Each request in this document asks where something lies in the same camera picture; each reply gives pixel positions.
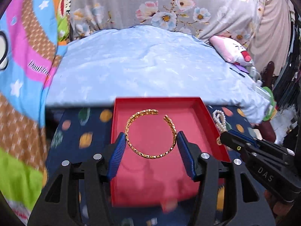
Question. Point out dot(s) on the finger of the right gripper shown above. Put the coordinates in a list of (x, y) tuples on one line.
[(243, 137), (237, 143)]

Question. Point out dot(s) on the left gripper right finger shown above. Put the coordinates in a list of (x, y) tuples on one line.
[(244, 204)]

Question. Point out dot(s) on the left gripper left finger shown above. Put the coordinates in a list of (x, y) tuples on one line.
[(58, 203)]

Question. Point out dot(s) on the gold cuff bangle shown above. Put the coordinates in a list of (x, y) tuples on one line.
[(148, 138)]

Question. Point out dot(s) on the red jewelry tray box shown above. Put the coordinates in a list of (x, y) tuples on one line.
[(151, 171)]

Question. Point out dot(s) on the person's right hand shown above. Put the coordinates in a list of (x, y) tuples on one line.
[(285, 214)]

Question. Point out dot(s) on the green cloth item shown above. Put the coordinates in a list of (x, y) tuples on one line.
[(271, 109)]

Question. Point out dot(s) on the navy space print sheet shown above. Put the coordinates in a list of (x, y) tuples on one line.
[(76, 143)]

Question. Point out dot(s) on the pink white plush toy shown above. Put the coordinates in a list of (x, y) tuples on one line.
[(231, 51)]

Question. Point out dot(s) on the beige hanging garment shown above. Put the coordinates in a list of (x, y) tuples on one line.
[(272, 39)]

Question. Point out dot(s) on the light blue pillow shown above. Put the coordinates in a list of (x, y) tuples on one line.
[(146, 61)]

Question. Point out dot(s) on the grey floral pillow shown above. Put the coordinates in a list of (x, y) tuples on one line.
[(236, 19)]

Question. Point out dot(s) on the colourful monkey cartoon blanket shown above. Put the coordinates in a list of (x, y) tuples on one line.
[(34, 36)]

